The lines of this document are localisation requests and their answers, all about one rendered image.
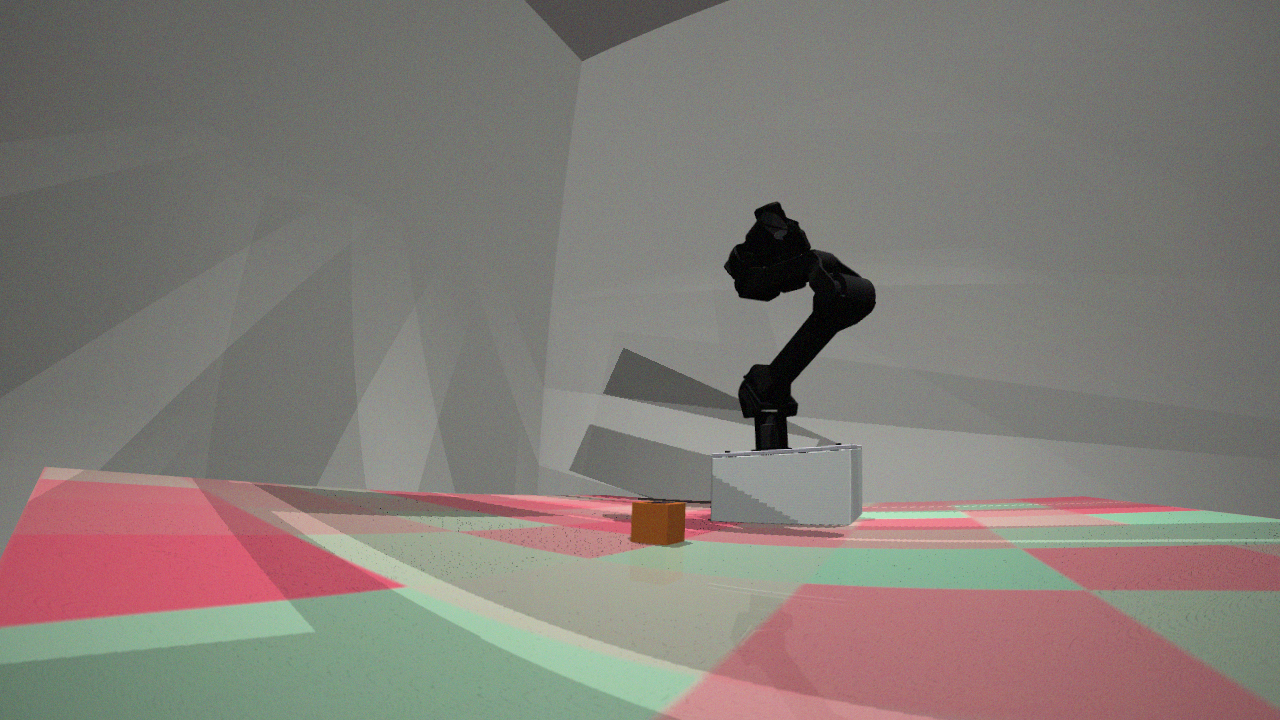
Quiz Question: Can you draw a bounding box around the orange block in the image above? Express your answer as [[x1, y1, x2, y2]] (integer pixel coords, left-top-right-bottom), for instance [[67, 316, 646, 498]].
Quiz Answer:
[[630, 501, 685, 544]]

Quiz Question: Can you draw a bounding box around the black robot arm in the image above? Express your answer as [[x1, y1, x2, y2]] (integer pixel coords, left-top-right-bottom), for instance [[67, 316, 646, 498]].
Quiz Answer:
[[724, 211, 876, 451]]

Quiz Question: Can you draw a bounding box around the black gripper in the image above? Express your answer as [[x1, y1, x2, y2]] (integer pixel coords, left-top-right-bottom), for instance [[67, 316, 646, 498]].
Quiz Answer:
[[754, 201, 806, 293]]

